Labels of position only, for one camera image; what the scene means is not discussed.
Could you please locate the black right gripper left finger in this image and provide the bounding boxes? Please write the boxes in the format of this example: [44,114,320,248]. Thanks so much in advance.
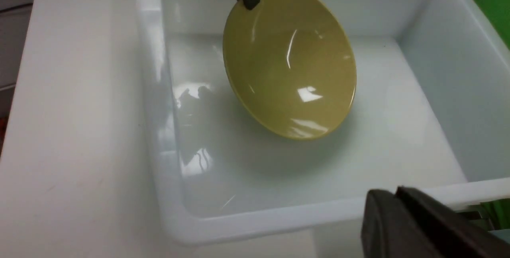
[361,190,446,258]

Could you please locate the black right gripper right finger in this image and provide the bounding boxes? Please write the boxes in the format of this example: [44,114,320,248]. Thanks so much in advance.
[396,187,510,258]

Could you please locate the yellow noodle bowl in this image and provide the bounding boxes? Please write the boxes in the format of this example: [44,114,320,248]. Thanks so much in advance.
[222,0,357,140]

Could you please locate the white plastic tub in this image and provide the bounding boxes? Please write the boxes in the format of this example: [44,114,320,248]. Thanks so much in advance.
[0,0,510,258]

